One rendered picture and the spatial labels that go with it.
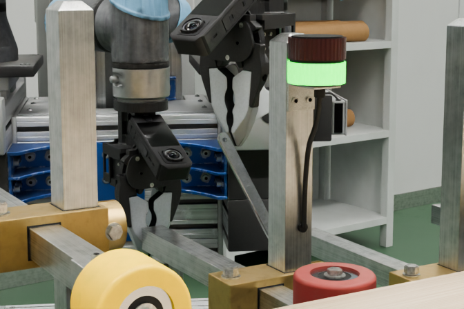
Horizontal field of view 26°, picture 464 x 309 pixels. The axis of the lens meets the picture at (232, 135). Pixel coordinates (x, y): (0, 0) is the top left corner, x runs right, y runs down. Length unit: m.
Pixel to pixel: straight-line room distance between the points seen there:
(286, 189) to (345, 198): 3.55
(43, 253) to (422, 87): 4.28
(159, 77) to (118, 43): 0.07
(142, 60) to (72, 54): 0.35
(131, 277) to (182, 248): 0.49
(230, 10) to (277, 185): 0.20
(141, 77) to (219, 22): 0.25
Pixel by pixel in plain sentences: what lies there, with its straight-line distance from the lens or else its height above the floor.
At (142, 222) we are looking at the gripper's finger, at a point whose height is 0.87.
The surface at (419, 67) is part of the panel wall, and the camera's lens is 5.08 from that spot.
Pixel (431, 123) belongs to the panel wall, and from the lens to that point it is 5.19.
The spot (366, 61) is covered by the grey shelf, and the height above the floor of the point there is 0.80.
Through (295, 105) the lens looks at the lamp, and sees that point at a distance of 1.07.
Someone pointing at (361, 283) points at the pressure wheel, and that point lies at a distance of 0.96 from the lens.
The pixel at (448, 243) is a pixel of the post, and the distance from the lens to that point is 1.27.
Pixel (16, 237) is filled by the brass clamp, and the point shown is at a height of 0.95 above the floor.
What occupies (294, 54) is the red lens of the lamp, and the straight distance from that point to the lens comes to 1.02.
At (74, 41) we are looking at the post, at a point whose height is 1.13.
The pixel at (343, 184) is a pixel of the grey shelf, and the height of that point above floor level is 0.22.
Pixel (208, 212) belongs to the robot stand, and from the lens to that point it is 1.78.
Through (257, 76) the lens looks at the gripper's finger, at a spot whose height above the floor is 1.08.
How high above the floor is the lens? 1.20
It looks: 9 degrees down
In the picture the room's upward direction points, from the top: straight up
